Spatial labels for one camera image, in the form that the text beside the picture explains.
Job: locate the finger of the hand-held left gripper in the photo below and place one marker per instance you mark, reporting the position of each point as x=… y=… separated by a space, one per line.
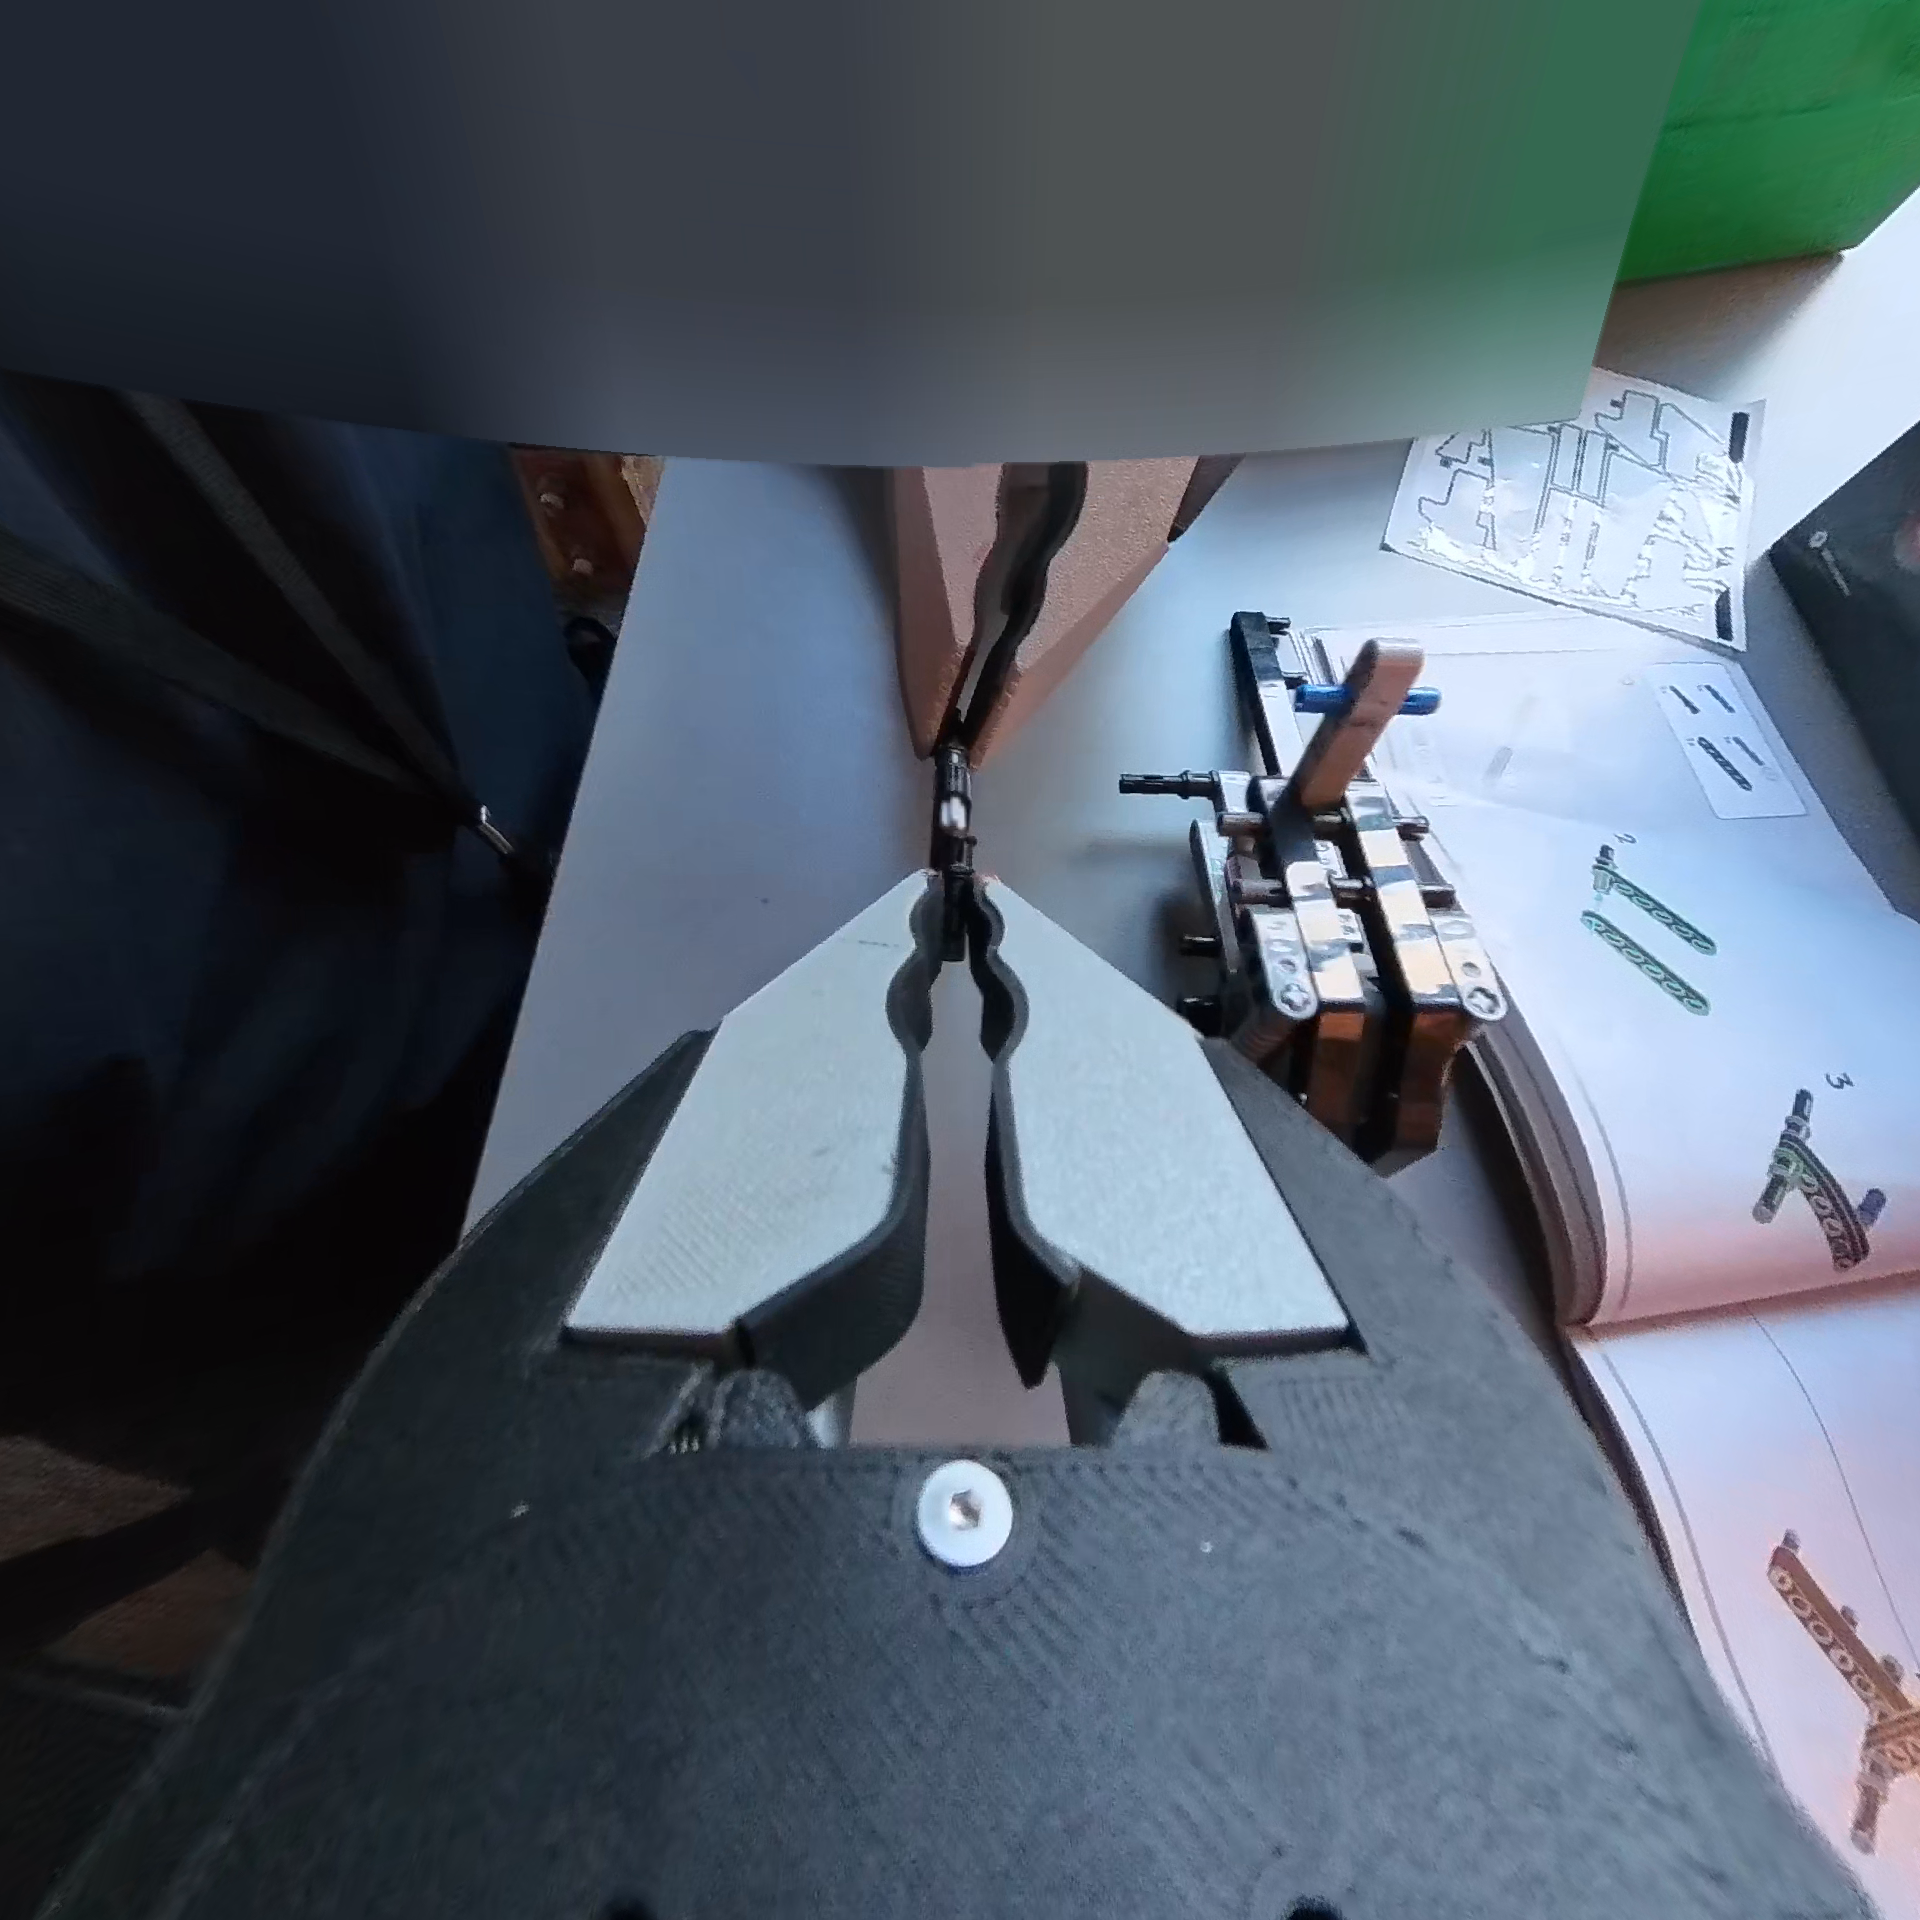
x=1118 y=541
x=929 y=601

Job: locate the black lego set box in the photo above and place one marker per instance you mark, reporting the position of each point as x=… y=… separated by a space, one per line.
x=1861 y=645

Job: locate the lego instruction booklet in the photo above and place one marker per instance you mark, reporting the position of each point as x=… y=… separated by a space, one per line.
x=1726 y=1171

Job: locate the partly built lego model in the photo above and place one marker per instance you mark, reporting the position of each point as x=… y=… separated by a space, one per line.
x=1351 y=960

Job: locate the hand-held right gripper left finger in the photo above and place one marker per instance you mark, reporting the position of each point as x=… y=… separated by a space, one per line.
x=750 y=1171

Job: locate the green box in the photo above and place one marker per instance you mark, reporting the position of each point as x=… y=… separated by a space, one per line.
x=1786 y=135

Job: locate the clear sticker sheet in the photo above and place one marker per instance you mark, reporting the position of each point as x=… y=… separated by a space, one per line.
x=1574 y=509

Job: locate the black lego axle piece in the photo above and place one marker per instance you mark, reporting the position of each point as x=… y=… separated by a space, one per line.
x=957 y=780

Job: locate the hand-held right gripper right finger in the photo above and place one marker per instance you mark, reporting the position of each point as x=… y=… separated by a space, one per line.
x=1154 y=1186

